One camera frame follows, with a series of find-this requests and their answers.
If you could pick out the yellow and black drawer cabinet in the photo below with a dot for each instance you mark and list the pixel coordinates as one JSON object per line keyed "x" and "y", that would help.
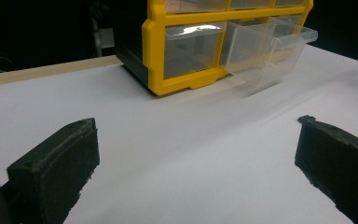
{"x": 155, "y": 62}

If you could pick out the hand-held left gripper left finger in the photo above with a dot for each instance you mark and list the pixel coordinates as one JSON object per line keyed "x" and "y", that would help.
{"x": 59, "y": 168}

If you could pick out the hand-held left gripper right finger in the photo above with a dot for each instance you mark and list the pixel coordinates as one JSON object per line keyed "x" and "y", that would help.
{"x": 338, "y": 165}

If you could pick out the clear plastic drawer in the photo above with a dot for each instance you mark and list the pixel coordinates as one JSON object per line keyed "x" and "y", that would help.
{"x": 289, "y": 2}
{"x": 261, "y": 59}
{"x": 250, "y": 3}
{"x": 287, "y": 21}
{"x": 189, "y": 53}
{"x": 195, "y": 4}

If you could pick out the metal stand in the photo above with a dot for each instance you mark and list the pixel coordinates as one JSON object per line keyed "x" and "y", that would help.
{"x": 99, "y": 37}

